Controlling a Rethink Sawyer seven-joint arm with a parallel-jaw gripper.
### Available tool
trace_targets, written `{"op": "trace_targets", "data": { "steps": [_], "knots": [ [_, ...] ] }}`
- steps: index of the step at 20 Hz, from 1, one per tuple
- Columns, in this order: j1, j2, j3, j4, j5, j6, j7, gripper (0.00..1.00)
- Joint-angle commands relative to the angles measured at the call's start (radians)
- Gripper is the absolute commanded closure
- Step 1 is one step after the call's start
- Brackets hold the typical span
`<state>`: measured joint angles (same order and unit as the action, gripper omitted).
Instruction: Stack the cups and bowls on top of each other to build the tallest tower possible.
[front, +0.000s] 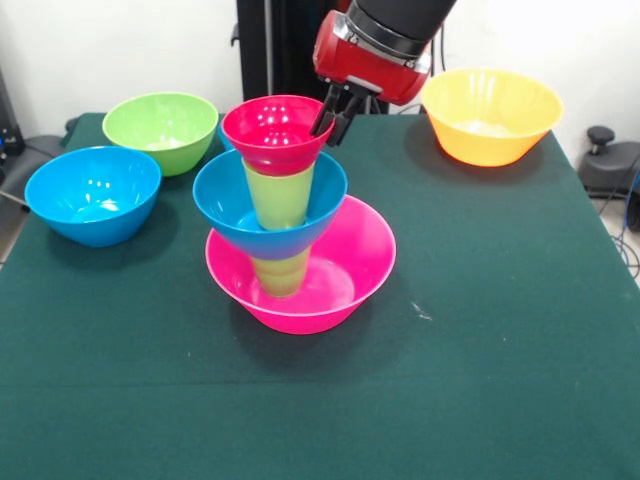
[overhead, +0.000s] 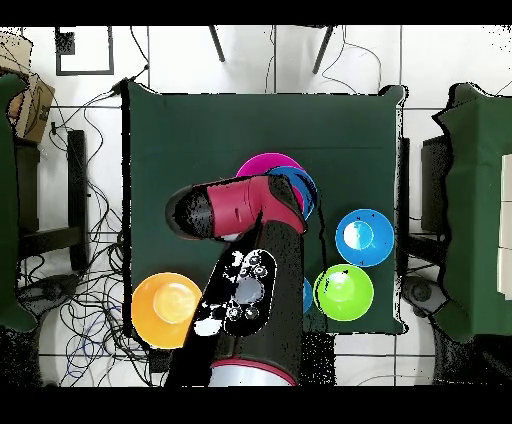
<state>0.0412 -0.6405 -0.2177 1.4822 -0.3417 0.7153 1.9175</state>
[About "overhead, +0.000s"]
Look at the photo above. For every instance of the pink plastic bowl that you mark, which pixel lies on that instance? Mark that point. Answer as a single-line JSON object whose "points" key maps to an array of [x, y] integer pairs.
{"points": [[260, 164]]}

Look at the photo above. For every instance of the large blue plastic bowl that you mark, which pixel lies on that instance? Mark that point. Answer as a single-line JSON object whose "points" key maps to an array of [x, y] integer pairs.
{"points": [[380, 244], [310, 192]]}

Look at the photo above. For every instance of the orange plastic bowl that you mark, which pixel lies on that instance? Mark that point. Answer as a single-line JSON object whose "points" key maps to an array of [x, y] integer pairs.
{"points": [[148, 324]]}

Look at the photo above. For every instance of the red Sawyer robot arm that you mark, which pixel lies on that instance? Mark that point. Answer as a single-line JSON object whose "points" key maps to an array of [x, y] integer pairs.
{"points": [[240, 204]]}

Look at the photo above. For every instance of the small blue plastic bowl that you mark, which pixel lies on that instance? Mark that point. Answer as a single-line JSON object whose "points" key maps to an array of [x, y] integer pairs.
{"points": [[307, 296]]}

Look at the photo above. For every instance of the dark green table cloth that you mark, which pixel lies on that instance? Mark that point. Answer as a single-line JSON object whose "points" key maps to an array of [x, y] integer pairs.
{"points": [[180, 140]]}

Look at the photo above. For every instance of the green plastic bowl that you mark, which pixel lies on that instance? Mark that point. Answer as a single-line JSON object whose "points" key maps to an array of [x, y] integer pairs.
{"points": [[356, 304]]}

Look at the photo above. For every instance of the black stand leg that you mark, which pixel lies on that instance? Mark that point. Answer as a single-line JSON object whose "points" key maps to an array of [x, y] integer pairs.
{"points": [[216, 44], [323, 50]]}

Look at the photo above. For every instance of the black box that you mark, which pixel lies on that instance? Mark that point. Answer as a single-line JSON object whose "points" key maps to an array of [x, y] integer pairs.
{"points": [[434, 180]]}

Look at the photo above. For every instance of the grey chair base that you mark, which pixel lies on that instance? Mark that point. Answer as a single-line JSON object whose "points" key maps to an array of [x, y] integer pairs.
{"points": [[422, 294]]}

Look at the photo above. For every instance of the green cloth covered table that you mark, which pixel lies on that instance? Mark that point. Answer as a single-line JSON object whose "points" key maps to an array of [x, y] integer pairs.
{"points": [[8, 200], [472, 200]]}

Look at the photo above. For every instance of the grey stand base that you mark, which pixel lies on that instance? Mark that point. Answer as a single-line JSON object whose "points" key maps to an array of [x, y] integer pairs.
{"points": [[48, 292]]}

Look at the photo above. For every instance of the cardboard box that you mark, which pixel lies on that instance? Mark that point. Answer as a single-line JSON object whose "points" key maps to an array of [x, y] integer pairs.
{"points": [[34, 108]]}

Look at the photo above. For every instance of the black table frame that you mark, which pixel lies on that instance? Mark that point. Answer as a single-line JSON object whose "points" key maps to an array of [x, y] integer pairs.
{"points": [[77, 200]]}

